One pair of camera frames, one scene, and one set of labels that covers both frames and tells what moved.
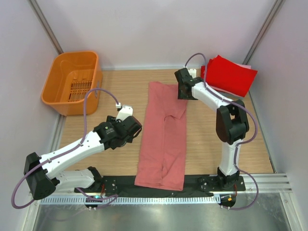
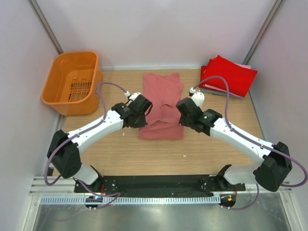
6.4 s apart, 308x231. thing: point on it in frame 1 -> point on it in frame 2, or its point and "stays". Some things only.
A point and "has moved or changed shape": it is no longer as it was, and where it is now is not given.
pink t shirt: [162, 157] has moved or changed shape
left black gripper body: [113, 121] -> [133, 126]
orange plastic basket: [73, 73] stays
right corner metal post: [263, 32] stays
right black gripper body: [185, 96] -> [184, 121]
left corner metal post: [46, 26] stays
